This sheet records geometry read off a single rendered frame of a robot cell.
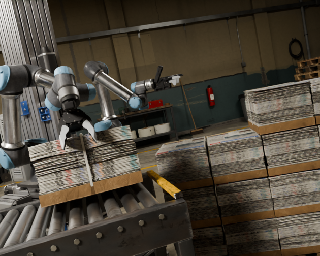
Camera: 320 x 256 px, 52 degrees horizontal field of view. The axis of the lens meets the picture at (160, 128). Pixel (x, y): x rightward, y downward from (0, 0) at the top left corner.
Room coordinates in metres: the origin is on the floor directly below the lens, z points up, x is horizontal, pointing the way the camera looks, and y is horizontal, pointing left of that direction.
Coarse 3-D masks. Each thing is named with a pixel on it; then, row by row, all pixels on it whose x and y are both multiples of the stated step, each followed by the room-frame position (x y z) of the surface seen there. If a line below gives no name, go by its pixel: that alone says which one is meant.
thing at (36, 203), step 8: (144, 176) 1.48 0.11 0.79; (144, 184) 1.48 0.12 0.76; (152, 184) 1.49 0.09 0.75; (152, 192) 1.49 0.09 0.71; (136, 200) 1.47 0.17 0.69; (8, 208) 1.37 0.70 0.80; (16, 208) 1.35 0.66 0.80; (104, 208) 1.43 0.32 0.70; (32, 224) 1.36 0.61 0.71; (48, 224) 1.38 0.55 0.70
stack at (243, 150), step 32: (160, 160) 1.80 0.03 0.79; (192, 160) 1.77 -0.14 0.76; (224, 160) 1.75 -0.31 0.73; (256, 160) 1.72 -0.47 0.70; (288, 160) 1.70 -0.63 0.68; (192, 192) 1.77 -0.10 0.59; (224, 192) 1.74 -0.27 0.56; (256, 192) 1.72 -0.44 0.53; (288, 192) 1.70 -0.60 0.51; (256, 224) 1.73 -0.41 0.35; (288, 224) 1.70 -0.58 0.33
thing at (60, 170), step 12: (48, 144) 1.18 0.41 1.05; (72, 144) 1.19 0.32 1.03; (36, 156) 1.16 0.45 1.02; (48, 156) 1.17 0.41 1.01; (60, 156) 1.18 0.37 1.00; (72, 156) 1.18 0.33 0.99; (36, 168) 1.16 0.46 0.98; (48, 168) 1.16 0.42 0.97; (60, 168) 1.17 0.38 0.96; (72, 168) 1.18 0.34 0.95; (48, 180) 1.17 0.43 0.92; (60, 180) 1.17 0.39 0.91; (72, 180) 1.18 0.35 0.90; (48, 192) 1.15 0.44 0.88
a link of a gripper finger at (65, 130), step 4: (64, 128) 1.15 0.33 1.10; (68, 128) 1.15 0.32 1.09; (60, 132) 1.14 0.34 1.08; (64, 132) 1.14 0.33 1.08; (68, 132) 1.15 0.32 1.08; (60, 136) 1.13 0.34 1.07; (64, 136) 1.13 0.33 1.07; (60, 140) 1.13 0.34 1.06; (64, 140) 1.13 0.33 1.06; (60, 144) 1.12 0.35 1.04; (64, 144) 1.12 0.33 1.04; (64, 148) 1.12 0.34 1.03
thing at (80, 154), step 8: (88, 136) 1.21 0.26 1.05; (80, 144) 1.20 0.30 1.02; (88, 144) 1.20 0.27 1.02; (80, 152) 1.19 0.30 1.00; (88, 152) 1.20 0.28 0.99; (80, 160) 1.19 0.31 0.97; (88, 160) 1.19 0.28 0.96; (80, 168) 1.19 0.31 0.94; (96, 168) 1.20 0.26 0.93; (88, 176) 1.20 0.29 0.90; (96, 176) 1.19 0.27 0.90
